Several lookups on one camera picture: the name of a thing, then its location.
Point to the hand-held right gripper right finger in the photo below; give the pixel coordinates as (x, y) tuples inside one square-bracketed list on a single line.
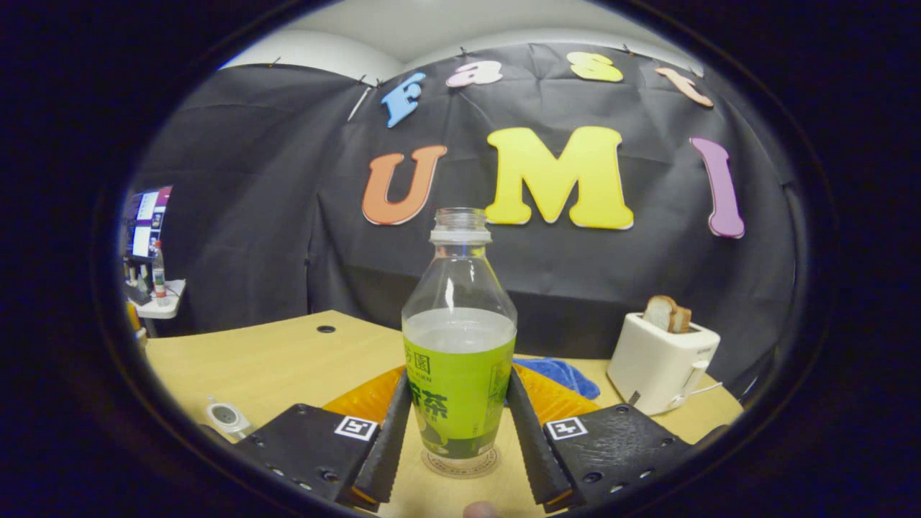
[(532, 446)]

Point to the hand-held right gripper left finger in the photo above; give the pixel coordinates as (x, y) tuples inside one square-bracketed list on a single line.
[(392, 446)]

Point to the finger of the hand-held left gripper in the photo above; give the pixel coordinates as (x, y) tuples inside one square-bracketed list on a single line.
[(136, 320)]

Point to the round brown coaster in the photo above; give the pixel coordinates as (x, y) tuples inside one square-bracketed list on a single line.
[(460, 467)]

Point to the green label water bottle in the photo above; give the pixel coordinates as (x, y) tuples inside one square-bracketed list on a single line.
[(459, 374)]

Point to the red cap plastic bottle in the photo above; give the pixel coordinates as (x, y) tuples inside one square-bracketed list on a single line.
[(158, 273)]

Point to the white side table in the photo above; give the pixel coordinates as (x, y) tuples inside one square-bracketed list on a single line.
[(162, 306)]

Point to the blue towel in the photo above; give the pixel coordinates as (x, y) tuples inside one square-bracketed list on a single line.
[(565, 375)]

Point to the computer monitor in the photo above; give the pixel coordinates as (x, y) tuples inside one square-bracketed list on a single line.
[(147, 223)]

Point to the white toaster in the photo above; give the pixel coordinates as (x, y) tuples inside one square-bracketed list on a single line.
[(658, 363)]

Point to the pale bread slice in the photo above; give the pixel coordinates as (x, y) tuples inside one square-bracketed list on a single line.
[(658, 313)]

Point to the black backdrop cloth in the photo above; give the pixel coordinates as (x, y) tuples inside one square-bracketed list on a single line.
[(288, 216)]

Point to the brown bread slice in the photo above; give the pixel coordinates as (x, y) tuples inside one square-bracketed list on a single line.
[(683, 320)]

